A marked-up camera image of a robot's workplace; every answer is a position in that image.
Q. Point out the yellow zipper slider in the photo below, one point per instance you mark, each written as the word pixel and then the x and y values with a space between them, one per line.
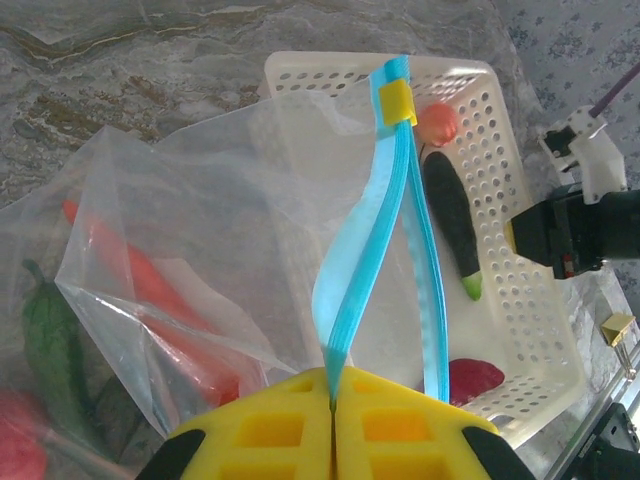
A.
pixel 396 102

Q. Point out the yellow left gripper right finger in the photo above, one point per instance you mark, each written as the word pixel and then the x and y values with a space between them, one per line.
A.
pixel 400 445

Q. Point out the dark red toy sweet potato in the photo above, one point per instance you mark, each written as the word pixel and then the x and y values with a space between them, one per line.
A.
pixel 475 377

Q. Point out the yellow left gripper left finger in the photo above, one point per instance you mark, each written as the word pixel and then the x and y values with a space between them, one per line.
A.
pixel 260 440

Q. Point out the red toy tomato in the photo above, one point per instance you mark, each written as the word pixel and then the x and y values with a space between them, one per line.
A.
pixel 20 440

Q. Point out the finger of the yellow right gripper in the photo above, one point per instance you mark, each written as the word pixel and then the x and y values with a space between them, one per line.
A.
pixel 509 236

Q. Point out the gold binder clip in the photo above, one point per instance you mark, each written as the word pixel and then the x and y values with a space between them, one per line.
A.
pixel 616 327

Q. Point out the green toy cucumber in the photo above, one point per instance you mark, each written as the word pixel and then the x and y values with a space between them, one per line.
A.
pixel 50 330

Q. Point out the dark toy eggplant green tip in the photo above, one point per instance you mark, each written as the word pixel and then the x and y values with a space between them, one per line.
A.
pixel 450 215

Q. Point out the aluminium frame rail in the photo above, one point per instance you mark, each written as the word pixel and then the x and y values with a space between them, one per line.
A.
pixel 580 430

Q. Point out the black clamp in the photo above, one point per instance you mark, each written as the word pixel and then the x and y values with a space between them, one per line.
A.
pixel 612 445

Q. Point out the orange toy carrot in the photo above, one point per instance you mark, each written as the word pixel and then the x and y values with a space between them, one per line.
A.
pixel 150 280

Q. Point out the white perforated plastic basket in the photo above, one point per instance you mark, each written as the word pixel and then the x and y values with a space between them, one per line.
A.
pixel 525 325

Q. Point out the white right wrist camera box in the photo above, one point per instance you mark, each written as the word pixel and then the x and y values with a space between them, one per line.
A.
pixel 590 155

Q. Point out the clear zip-top bag blue zipper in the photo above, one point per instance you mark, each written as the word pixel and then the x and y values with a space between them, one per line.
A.
pixel 225 200

